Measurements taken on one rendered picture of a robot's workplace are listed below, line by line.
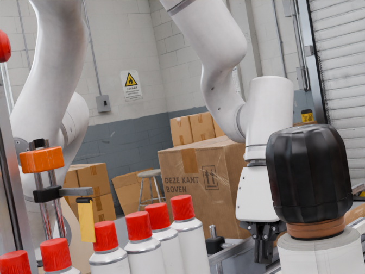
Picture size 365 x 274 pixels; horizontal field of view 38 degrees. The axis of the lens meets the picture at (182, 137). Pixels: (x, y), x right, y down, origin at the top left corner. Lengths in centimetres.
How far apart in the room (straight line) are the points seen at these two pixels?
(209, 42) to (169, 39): 650
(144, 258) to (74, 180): 349
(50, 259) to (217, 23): 48
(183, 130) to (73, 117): 358
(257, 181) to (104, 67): 621
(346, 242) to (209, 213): 76
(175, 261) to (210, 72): 35
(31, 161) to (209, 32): 38
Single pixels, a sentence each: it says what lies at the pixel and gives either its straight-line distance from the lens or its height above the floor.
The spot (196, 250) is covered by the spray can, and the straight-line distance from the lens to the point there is 82.
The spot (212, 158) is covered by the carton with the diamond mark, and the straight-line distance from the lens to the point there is 124.
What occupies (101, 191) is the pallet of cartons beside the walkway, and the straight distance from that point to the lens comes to 434.
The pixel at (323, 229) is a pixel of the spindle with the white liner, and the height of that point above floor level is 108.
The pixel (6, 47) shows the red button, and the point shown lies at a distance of 66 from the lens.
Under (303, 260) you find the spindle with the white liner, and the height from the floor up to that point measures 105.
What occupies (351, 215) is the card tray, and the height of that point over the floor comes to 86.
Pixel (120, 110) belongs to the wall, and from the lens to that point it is 715.
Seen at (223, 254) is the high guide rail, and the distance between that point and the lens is 95.
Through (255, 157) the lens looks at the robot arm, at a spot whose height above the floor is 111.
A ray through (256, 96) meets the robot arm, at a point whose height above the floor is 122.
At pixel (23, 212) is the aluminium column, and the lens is 80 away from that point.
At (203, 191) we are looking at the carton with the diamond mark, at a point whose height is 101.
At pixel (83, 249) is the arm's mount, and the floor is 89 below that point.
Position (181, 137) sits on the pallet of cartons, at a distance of 481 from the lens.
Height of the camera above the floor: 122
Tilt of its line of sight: 3 degrees down
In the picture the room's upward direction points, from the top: 10 degrees counter-clockwise
